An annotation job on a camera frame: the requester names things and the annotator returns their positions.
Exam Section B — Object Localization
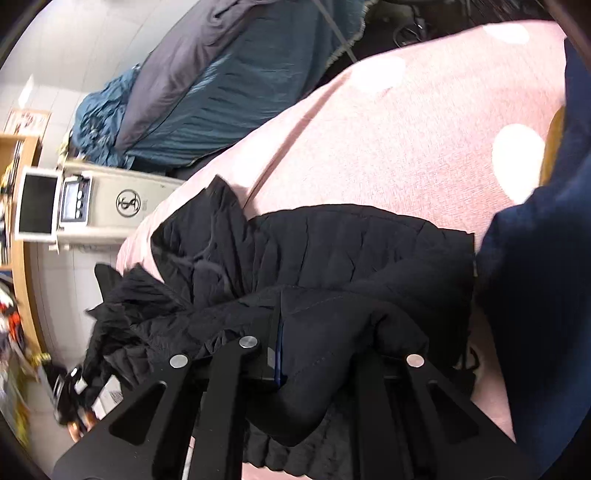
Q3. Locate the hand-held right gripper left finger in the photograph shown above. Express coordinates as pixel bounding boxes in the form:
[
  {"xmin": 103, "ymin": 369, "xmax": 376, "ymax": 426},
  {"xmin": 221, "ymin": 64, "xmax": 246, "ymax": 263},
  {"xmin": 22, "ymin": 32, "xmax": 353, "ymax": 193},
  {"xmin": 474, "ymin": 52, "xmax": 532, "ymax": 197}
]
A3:
[{"xmin": 52, "ymin": 318, "xmax": 283, "ymax": 480}]

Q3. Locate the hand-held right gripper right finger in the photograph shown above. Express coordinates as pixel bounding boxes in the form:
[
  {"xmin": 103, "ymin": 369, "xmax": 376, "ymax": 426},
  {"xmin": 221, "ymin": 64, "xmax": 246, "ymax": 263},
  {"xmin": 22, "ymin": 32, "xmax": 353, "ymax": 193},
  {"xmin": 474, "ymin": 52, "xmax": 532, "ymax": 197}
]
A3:
[{"xmin": 355, "ymin": 353, "xmax": 540, "ymax": 480}]

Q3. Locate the black quilted jacket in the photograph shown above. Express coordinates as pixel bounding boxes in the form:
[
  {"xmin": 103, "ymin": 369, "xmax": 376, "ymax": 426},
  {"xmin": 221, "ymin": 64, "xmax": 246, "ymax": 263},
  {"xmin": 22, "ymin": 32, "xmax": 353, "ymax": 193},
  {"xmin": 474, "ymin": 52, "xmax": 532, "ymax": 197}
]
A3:
[{"xmin": 83, "ymin": 175, "xmax": 476, "ymax": 478}]

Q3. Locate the blue garment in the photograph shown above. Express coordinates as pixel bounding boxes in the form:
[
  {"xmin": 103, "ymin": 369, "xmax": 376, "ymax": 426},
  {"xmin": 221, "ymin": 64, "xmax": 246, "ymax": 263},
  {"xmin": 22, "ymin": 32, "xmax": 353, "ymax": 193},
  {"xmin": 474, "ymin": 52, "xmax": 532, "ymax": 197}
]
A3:
[{"xmin": 475, "ymin": 41, "xmax": 591, "ymax": 480}]

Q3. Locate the white machine with control panel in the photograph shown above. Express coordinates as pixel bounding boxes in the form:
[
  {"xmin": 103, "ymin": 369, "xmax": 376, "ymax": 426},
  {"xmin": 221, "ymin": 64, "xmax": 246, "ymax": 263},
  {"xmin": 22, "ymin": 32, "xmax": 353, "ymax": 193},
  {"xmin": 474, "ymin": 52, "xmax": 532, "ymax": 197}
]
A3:
[{"xmin": 55, "ymin": 159, "xmax": 186, "ymax": 253}]

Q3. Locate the wooden shelf with items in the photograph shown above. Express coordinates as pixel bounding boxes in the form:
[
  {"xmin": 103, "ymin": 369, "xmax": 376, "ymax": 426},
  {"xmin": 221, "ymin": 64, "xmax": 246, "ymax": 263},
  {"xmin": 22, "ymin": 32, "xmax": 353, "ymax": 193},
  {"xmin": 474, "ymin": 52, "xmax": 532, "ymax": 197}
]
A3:
[{"xmin": 0, "ymin": 134, "xmax": 52, "ymax": 354}]

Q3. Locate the pink polka dot blanket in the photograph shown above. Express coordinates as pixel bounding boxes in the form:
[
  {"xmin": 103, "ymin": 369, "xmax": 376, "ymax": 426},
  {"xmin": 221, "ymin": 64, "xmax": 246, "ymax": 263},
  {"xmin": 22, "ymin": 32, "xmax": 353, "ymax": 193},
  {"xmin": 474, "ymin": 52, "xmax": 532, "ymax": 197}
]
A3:
[{"xmin": 115, "ymin": 21, "xmax": 570, "ymax": 480}]

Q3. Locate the white framed monitor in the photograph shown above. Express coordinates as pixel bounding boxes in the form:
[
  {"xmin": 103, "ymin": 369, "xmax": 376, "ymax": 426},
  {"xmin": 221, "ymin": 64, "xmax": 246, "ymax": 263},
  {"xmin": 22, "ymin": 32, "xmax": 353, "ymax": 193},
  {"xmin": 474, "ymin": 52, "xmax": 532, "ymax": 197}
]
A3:
[{"xmin": 14, "ymin": 168, "xmax": 62, "ymax": 241}]

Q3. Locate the yellow cloth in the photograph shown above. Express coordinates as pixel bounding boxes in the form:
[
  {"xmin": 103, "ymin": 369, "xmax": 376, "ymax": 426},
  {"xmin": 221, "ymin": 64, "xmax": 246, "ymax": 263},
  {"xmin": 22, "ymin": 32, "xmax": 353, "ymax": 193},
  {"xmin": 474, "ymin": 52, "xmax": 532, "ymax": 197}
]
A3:
[{"xmin": 539, "ymin": 106, "xmax": 567, "ymax": 186}]

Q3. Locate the blue bed cover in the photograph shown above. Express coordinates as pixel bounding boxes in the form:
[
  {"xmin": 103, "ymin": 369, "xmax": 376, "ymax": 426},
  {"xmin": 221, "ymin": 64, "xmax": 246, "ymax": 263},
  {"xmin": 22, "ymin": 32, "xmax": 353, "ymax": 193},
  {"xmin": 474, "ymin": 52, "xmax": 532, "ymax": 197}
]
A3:
[{"xmin": 69, "ymin": 0, "xmax": 370, "ymax": 171}]

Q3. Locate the grey blanket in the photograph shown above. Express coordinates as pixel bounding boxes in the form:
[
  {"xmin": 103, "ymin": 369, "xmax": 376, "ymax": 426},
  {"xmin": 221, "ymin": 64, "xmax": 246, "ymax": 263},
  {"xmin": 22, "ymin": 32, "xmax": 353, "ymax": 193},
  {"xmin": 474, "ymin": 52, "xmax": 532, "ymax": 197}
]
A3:
[{"xmin": 113, "ymin": 0, "xmax": 278, "ymax": 154}]

